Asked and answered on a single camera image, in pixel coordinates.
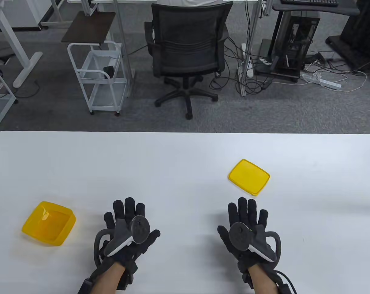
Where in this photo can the person's right hand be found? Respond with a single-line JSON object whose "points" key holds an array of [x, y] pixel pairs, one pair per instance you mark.
{"points": [[233, 248]]}

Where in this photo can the person's left hand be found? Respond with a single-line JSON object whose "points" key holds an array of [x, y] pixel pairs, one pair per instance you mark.
{"points": [[142, 245]]}

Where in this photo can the person's left middle finger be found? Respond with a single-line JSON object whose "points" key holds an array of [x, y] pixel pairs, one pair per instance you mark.
{"points": [[130, 208]]}

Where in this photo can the person's left thumb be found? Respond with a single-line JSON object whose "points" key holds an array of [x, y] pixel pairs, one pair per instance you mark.
{"points": [[152, 237]]}

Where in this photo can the person's right middle finger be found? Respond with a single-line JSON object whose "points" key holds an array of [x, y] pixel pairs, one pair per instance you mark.
{"points": [[243, 209]]}

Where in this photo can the person's right little finger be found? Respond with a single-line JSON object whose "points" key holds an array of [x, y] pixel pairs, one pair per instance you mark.
{"points": [[263, 218]]}

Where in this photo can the person's left little finger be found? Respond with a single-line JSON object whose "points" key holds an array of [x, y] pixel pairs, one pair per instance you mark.
{"points": [[109, 220]]}

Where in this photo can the person's right thumb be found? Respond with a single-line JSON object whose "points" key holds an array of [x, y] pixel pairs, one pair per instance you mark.
{"points": [[224, 233]]}

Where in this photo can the person's right forearm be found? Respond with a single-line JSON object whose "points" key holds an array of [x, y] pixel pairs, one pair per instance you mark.
{"points": [[263, 280]]}

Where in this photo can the person's left forearm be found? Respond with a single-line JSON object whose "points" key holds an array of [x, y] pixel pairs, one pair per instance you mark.
{"points": [[108, 278]]}

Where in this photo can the grey controller on left glove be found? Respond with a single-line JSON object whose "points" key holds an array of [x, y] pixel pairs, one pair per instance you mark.
{"points": [[123, 235]]}

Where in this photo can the grey controller on glove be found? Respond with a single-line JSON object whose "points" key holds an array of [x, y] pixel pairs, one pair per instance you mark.
{"points": [[255, 240], [123, 235]]}

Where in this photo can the grey controller on right glove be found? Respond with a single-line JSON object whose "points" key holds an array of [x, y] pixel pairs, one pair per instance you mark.
{"points": [[255, 240]]}

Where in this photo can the yellow plastic lid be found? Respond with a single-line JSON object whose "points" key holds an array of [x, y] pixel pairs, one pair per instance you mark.
{"points": [[249, 177]]}

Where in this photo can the yellow plastic container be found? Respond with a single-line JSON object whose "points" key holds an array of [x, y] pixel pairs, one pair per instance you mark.
{"points": [[48, 225]]}

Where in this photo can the white metal utility cart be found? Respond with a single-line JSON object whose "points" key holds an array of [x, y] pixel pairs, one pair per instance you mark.
{"points": [[106, 92]]}

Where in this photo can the small black device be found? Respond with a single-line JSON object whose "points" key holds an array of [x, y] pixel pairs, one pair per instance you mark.
{"points": [[109, 71]]}

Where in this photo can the short white power strip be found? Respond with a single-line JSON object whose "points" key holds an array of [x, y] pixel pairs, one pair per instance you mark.
{"points": [[249, 69]]}

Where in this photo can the long white power strip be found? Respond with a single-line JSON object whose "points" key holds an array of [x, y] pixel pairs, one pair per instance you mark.
{"points": [[321, 81]]}

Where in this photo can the white desk leg with foot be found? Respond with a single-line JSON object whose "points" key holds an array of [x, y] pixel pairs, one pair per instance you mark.
{"points": [[28, 69]]}

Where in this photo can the black computer tower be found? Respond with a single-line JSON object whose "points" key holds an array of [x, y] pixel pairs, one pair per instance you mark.
{"points": [[295, 39]]}

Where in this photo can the black mesh office chair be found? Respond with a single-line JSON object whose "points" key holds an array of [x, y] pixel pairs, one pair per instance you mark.
{"points": [[188, 39]]}

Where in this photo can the dark brown board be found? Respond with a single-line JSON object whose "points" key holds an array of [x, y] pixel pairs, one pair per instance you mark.
{"points": [[88, 27]]}

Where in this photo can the black floor stand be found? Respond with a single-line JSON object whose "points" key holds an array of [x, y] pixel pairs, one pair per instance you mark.
{"points": [[356, 46]]}

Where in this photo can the black keyboard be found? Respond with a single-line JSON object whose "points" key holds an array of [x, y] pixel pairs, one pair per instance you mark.
{"points": [[310, 2]]}

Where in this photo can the black desk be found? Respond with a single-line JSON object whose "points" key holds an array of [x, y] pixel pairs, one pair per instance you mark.
{"points": [[341, 9]]}

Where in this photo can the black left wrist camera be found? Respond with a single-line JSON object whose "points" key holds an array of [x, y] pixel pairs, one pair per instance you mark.
{"points": [[86, 286]]}

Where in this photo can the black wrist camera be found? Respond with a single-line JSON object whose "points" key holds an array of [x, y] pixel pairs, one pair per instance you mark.
{"points": [[86, 286], [284, 289]]}

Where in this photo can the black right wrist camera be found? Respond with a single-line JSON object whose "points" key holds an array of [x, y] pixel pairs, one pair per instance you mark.
{"points": [[284, 289]]}

